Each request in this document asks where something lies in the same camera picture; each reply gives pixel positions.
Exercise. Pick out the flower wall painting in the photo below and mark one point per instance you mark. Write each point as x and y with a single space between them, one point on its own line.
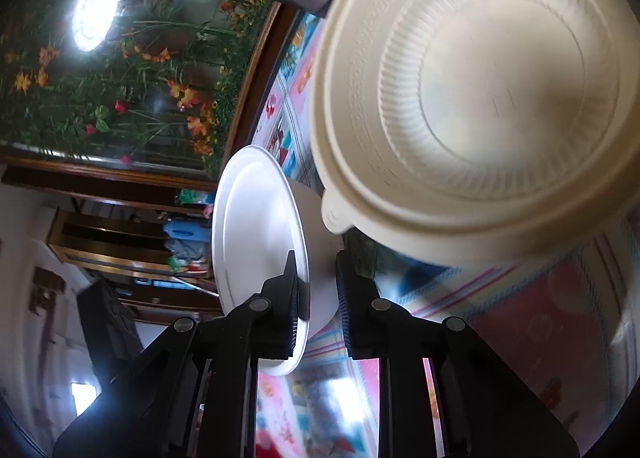
153 86

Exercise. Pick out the white bowl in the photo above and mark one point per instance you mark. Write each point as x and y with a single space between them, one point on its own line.
259 217

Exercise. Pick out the wooden shelf cabinet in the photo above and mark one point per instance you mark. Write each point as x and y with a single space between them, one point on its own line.
147 268

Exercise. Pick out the large beige bowl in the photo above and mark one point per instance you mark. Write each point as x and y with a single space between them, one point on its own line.
467 132

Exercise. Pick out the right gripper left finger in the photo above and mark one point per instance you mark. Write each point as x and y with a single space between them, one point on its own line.
193 391

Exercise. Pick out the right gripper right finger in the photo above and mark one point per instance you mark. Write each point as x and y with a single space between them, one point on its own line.
443 390

